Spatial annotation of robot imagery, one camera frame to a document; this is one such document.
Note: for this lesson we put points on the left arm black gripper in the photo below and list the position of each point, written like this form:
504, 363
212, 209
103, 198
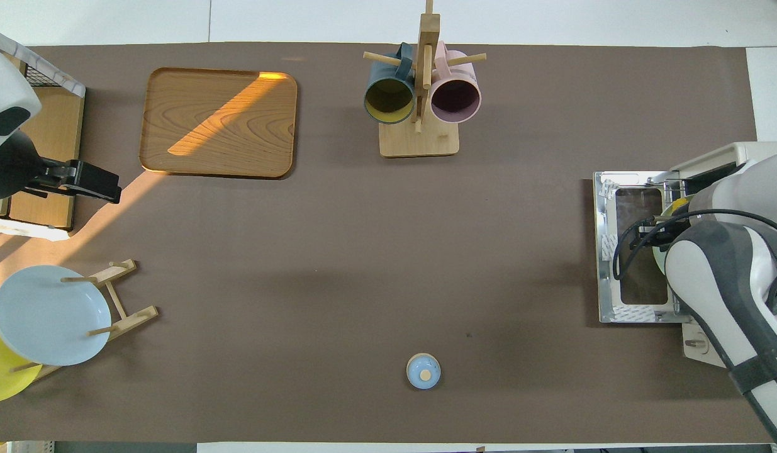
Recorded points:
58, 177

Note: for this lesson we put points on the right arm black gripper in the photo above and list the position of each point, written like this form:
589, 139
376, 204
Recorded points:
659, 233

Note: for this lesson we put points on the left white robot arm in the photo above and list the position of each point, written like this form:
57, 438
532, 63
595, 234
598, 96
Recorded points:
4, 82

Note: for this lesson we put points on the narrow wooden shelf board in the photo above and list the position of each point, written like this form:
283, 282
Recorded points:
55, 126

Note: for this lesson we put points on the pale green plate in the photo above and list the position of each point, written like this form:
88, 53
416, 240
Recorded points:
659, 261

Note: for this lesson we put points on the brown table mat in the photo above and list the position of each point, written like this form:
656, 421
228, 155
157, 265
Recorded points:
363, 251

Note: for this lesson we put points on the white toaster oven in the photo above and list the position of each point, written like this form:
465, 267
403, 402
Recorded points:
747, 148

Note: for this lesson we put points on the wooden plate rack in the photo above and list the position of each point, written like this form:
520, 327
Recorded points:
121, 270

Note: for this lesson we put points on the glass oven door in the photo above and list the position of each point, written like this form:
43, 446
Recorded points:
640, 289

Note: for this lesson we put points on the wooden serving tray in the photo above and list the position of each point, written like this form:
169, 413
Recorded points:
218, 126

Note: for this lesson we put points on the light blue plate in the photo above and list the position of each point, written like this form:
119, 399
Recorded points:
48, 321

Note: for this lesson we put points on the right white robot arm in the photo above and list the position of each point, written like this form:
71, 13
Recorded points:
709, 283

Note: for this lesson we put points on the small blue lidded jar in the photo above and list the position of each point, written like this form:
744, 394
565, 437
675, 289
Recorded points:
423, 374

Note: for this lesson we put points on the dark teal mug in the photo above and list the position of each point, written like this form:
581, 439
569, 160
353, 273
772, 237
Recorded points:
388, 100

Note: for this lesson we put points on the wooden mug tree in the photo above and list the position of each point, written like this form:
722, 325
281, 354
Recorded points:
419, 141

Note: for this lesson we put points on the pink mug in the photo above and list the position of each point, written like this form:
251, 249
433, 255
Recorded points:
454, 100

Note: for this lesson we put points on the silver oven knob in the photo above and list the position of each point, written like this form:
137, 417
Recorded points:
696, 343

